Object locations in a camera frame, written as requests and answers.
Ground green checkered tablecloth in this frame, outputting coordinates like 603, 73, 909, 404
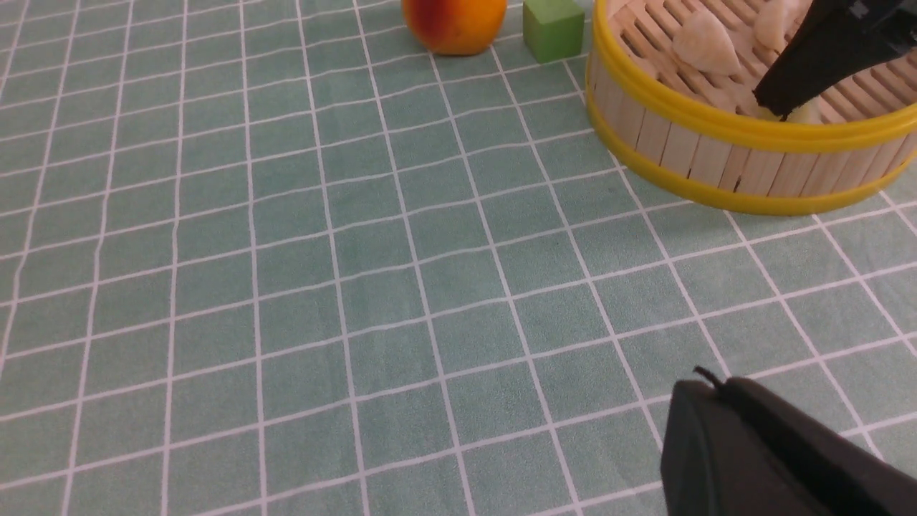
1, 1, 915, 515

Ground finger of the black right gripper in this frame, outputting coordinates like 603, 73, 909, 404
753, 1, 916, 120

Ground orange red toy pear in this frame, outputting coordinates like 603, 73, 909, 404
400, 1, 508, 56

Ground green toy cube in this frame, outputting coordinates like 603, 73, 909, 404
523, 1, 585, 63

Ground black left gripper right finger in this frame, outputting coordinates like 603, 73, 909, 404
720, 378, 916, 515

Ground bamboo steamer tray yellow rim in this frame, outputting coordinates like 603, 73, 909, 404
585, 1, 916, 216

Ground yellowish dumpling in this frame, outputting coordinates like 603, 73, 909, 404
757, 98, 822, 125

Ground white dumpling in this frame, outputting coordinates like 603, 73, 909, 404
752, 0, 812, 52
672, 10, 742, 76

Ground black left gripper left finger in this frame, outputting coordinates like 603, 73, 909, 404
661, 380, 825, 515

